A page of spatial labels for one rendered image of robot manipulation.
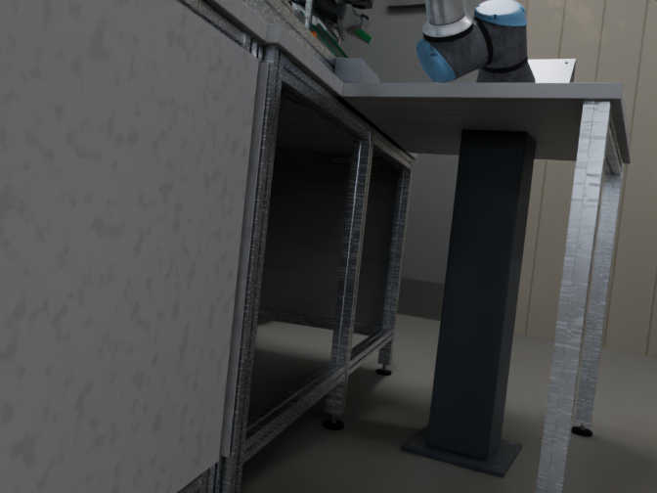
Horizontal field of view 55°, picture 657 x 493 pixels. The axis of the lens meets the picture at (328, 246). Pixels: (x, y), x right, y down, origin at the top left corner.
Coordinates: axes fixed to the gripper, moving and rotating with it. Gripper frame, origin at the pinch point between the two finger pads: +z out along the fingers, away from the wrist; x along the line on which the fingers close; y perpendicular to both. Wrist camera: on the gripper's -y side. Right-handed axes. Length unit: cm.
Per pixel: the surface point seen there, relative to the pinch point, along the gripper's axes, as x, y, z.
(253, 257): -74, 12, 57
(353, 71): -18.8, 9.8, 14.2
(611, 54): 229, 94, -61
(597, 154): -44, 64, 33
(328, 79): -48, 13, 23
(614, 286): 226, 110, 71
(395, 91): -39, 25, 23
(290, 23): -50, 5, 13
